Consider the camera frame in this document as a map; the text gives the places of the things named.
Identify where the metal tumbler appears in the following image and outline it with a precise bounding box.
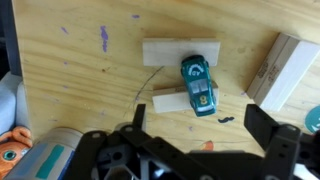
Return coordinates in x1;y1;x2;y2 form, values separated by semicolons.
3;127;84;180

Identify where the light wooden block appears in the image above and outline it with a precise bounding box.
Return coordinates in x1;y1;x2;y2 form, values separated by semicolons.
142;37;222;68
254;35;320;113
245;32;291;101
152;81;220;114

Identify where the wooden table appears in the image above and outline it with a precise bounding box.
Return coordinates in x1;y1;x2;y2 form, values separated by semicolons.
11;0;320;180

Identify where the grey sofa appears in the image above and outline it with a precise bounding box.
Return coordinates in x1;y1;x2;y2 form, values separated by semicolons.
0;71;26;134

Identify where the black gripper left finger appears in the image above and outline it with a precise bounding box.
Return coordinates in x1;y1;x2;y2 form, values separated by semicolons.
60;103;214;180

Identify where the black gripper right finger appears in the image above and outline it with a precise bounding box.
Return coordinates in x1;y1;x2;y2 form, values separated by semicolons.
243;103;320;180

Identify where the black moustache sticker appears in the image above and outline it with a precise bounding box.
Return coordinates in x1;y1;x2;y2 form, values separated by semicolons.
217;115;236;125

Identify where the green toy race car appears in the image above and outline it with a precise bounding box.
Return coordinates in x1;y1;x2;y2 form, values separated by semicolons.
180;54;218;118

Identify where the teal round sticker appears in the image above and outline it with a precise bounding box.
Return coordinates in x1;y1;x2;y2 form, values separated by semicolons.
304;105;320;134

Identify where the orange sticker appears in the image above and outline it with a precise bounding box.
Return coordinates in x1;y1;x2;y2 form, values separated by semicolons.
200;139;215;152

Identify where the orange plush toy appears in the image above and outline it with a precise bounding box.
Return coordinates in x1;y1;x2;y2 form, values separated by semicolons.
0;125;34;179

